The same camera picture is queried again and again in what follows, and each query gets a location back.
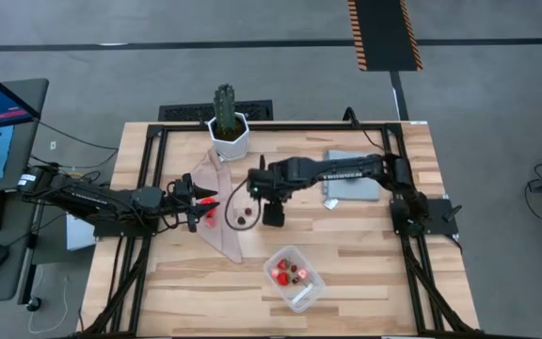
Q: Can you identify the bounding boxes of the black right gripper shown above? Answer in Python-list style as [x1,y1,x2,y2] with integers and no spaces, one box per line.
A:
[246,153,300,229]

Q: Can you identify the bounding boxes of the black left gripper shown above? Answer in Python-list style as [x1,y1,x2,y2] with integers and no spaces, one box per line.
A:
[156,172,221,234]

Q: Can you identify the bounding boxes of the clear plastic tupperware container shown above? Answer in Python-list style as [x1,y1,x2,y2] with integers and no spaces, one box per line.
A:
[263,244,327,315]

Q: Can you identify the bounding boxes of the beige cloth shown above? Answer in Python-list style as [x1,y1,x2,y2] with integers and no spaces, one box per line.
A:
[189,147,246,266]

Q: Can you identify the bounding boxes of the white faceted plant pot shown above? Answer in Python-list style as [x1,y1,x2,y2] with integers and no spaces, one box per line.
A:
[206,111,251,163]

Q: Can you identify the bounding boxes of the grey folded cloth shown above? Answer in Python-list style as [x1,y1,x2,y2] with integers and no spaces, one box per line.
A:
[322,149,382,211]

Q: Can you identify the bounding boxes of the green artificial cactus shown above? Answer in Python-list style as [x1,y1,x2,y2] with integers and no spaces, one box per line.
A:
[212,82,237,138]

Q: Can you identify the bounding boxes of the white box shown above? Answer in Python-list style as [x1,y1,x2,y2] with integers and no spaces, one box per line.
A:
[65,213,98,252]

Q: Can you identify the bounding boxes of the grey desk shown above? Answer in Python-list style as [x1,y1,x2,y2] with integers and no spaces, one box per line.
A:
[0,77,51,306]

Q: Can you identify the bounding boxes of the black orange-striped floor mat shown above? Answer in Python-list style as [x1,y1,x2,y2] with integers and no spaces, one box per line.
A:
[346,0,424,73]

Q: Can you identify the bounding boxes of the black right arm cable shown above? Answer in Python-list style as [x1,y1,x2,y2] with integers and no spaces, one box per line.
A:
[224,175,263,233]

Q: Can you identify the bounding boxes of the black aluminium table frame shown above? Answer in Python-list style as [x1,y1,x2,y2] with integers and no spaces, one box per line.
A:
[78,121,485,338]

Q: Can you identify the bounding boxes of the black clamp bracket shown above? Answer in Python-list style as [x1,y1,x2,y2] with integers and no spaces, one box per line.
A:
[343,105,362,129]

